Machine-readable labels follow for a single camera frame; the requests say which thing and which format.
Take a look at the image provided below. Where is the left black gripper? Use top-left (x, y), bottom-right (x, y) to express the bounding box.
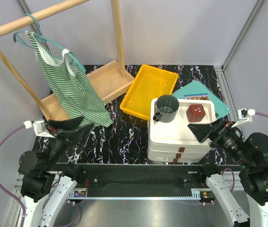
top-left (44, 115), bottom-right (95, 170)

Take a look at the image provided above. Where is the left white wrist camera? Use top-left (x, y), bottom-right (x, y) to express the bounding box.
top-left (23, 120), bottom-right (51, 137)

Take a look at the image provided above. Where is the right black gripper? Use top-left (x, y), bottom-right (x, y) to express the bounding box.
top-left (188, 115), bottom-right (253, 168)

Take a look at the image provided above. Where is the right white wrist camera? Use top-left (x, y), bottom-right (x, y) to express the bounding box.
top-left (232, 108), bottom-right (256, 128)

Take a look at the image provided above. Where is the dark green mug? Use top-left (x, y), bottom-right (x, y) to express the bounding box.
top-left (153, 95), bottom-right (179, 123)

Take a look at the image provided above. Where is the wooden clothes rack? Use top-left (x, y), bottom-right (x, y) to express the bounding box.
top-left (0, 0), bottom-right (134, 120)

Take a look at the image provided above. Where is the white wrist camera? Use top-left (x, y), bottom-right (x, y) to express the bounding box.
top-left (232, 108), bottom-right (256, 128)
top-left (23, 120), bottom-right (51, 137)

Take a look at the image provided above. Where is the yellow plastic tray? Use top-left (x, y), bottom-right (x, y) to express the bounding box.
top-left (120, 64), bottom-right (179, 121)

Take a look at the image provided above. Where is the teal cutting board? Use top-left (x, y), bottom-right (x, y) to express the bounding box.
top-left (172, 80), bottom-right (230, 119)

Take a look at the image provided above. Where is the green white striped tank top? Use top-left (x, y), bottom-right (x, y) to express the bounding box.
top-left (25, 31), bottom-right (113, 127)

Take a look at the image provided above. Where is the white drawer unit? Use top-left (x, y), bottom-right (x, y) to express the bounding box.
top-left (147, 99), bottom-right (216, 163)

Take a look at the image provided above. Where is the teal plastic hanger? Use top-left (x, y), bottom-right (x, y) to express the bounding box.
top-left (13, 13), bottom-right (86, 73)

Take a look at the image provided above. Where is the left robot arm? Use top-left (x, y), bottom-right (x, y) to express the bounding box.
top-left (18, 117), bottom-right (94, 227)

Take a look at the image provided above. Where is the dark red cube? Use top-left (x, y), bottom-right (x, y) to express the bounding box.
top-left (186, 104), bottom-right (206, 123)

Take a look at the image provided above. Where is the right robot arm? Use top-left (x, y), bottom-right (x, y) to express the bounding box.
top-left (188, 119), bottom-right (268, 227)

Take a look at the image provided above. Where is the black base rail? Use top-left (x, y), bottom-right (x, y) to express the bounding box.
top-left (78, 164), bottom-right (208, 199)

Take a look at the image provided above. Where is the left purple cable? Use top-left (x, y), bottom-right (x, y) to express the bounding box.
top-left (0, 124), bottom-right (27, 227)

